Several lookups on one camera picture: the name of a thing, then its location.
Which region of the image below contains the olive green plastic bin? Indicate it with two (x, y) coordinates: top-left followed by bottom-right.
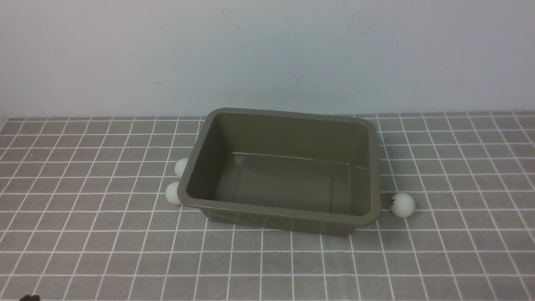
(177, 108), (382, 237)

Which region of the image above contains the white ball with black print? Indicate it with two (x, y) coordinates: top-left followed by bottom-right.
(389, 193), (416, 218)

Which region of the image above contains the grey checked tablecloth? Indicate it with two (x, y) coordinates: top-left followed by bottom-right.
(0, 111), (535, 301)

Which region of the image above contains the small black object at edge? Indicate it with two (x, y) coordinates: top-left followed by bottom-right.
(19, 295), (41, 301)

